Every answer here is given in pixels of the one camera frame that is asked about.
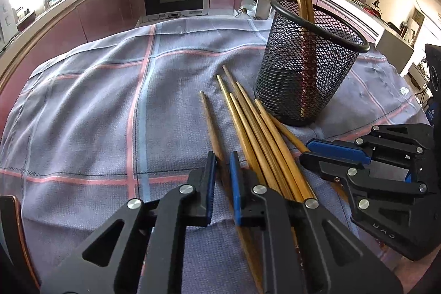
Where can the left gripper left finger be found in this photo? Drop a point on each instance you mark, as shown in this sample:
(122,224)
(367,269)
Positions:
(140,248)

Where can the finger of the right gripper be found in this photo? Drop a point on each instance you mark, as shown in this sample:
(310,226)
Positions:
(328,168)
(339,150)

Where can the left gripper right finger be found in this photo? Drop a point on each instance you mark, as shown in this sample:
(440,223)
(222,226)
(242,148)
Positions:
(306,249)

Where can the wooden chopstick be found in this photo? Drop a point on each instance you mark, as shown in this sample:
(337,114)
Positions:
(239,92)
(302,148)
(306,12)
(239,128)
(297,180)
(265,172)
(244,235)
(285,172)

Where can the black mesh utensil cup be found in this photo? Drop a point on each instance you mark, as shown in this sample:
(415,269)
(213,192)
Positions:
(279,81)

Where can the dark wooden chair back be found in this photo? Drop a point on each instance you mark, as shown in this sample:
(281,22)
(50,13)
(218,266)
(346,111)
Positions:
(17,271)

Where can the blue plaid tablecloth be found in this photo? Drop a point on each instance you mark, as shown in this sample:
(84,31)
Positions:
(121,117)

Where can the black camera box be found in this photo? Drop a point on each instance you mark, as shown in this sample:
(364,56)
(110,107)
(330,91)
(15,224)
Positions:
(433,57)

